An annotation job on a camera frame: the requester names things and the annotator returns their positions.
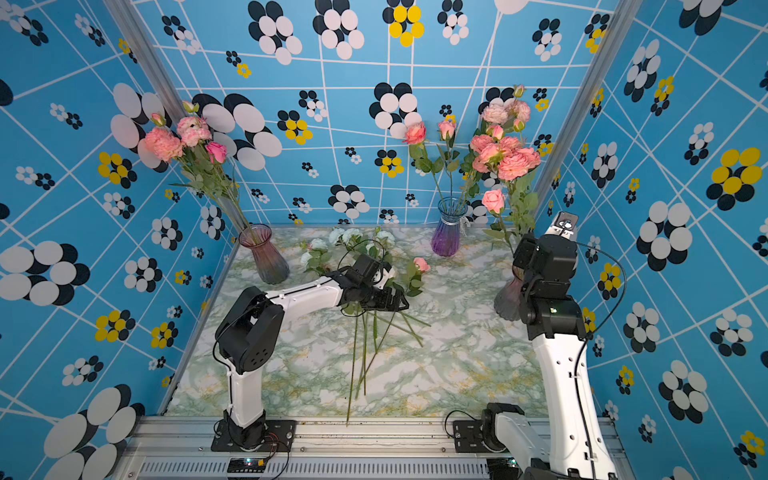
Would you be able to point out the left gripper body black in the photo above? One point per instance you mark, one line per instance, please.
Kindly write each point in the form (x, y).
(375, 297)

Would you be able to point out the magenta pink rose stem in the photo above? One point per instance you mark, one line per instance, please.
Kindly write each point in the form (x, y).
(224, 189)

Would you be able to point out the light pink rose stem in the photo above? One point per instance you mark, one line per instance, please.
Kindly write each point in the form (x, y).
(494, 202)

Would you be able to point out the right aluminium corner post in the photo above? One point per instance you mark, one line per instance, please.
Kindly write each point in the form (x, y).
(620, 23)

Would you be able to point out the large pink carnation stem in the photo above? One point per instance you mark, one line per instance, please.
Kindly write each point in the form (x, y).
(165, 144)

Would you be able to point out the purple blue ribbed glass vase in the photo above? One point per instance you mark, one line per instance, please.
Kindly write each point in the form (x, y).
(447, 236)

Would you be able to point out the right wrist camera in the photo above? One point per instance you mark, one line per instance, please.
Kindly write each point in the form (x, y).
(564, 225)

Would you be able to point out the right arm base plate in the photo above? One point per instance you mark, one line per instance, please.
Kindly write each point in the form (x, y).
(468, 437)

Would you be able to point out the pink grey ribbed glass vase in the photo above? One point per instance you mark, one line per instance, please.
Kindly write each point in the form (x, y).
(271, 266)

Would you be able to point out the pale pink bud spray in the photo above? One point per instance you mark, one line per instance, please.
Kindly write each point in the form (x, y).
(505, 107)

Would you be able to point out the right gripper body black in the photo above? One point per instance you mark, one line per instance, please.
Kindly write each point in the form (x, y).
(527, 253)

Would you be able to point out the bunch of pink flowers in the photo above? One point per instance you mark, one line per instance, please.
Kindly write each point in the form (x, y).
(374, 334)

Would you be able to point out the left green circuit board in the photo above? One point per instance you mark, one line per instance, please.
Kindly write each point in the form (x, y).
(242, 466)

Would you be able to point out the small pink rose stem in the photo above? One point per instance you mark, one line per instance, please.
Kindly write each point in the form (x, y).
(447, 164)

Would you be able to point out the peach pink carnation stem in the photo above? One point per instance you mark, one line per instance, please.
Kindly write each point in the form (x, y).
(516, 171)

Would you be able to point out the left aluminium corner post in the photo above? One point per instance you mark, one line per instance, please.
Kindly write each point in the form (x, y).
(127, 21)

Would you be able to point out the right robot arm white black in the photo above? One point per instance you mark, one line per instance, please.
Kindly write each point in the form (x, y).
(576, 449)

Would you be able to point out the right green circuit board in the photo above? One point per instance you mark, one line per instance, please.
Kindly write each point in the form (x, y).
(503, 469)

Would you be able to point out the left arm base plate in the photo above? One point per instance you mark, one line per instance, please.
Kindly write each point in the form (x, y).
(263, 436)

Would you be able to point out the aluminium corner post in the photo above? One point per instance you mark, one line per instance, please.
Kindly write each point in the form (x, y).
(127, 21)
(620, 23)

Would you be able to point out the pink carnation spray stem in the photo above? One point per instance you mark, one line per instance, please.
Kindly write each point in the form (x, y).
(486, 152)

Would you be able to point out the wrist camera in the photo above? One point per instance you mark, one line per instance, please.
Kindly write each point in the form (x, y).
(564, 225)
(387, 274)

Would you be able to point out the aluminium front frame rail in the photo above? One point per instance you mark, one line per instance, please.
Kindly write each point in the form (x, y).
(326, 448)

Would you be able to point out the green circuit board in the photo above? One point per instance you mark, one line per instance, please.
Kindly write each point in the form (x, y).
(503, 469)
(242, 466)

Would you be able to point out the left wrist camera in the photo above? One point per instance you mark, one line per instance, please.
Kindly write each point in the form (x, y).
(387, 274)

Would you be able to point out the coral pink rose stem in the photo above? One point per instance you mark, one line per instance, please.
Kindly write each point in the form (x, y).
(415, 138)

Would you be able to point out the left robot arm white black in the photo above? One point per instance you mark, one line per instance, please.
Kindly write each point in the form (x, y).
(247, 337)

